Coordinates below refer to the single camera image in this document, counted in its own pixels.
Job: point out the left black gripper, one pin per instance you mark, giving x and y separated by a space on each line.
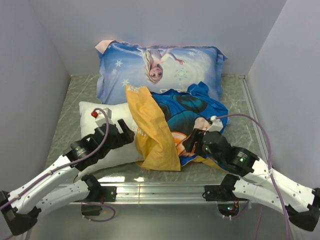
126 137

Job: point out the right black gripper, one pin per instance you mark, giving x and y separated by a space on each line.
198 145

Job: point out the white pillow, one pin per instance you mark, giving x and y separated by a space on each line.
114 152

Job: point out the yellow Mickey Mouse pillowcase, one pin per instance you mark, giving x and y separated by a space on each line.
165 120

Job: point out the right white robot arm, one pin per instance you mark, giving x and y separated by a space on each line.
250 178

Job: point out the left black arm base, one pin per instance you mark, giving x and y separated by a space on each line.
96 202

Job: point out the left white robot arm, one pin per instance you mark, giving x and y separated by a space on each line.
22 207

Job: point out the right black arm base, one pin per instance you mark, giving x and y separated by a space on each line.
227 203

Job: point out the blue Elsa pillow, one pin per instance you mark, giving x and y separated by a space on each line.
159 68

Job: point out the pink cloth corner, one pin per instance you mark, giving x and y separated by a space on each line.
103 45

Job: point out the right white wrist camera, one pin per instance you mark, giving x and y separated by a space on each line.
215 124

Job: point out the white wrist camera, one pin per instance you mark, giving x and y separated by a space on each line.
102 117
215 124

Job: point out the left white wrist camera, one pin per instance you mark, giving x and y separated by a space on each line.
102 117

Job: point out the aluminium front rail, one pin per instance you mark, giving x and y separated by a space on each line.
157 193

